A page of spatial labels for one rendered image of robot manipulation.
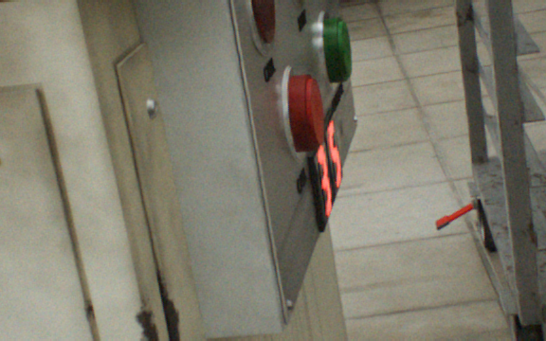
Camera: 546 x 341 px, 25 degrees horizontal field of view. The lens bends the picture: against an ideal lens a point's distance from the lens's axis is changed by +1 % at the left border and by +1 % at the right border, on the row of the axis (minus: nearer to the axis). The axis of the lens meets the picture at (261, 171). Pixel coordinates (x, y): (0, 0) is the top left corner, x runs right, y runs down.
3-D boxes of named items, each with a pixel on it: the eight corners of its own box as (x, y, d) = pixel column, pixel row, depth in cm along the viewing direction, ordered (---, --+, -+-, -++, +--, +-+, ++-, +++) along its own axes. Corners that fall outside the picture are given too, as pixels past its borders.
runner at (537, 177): (552, 186, 158) (549, 164, 157) (529, 188, 158) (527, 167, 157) (493, 67, 218) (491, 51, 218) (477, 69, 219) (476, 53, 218)
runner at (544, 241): (557, 249, 161) (555, 228, 160) (536, 251, 161) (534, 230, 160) (498, 115, 221) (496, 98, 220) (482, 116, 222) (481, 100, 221)
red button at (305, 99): (277, 165, 46) (264, 90, 45) (289, 140, 49) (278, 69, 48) (318, 160, 46) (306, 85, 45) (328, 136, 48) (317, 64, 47)
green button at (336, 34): (313, 92, 55) (303, 28, 54) (321, 75, 58) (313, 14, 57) (347, 88, 55) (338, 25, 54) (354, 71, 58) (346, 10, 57)
